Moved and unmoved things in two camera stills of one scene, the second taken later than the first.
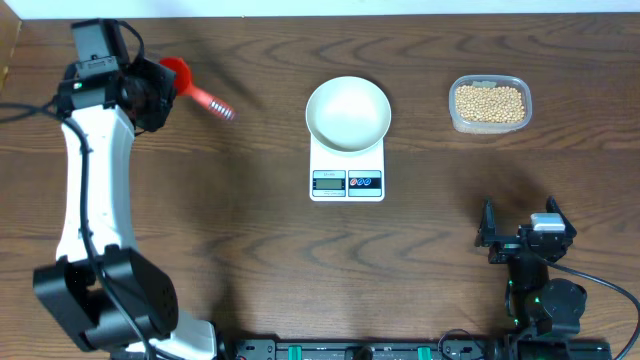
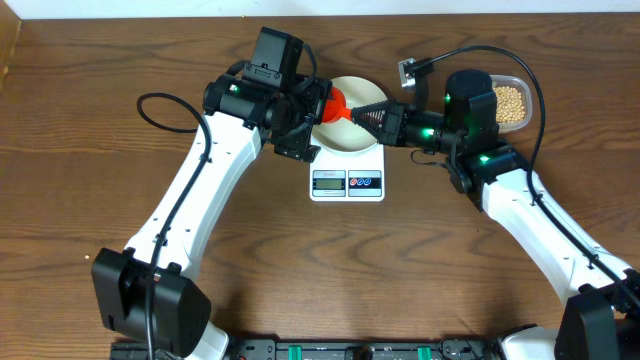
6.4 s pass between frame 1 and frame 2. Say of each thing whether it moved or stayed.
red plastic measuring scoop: moved
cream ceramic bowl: stayed
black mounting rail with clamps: stayed
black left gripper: moved
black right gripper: moved
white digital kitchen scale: stayed
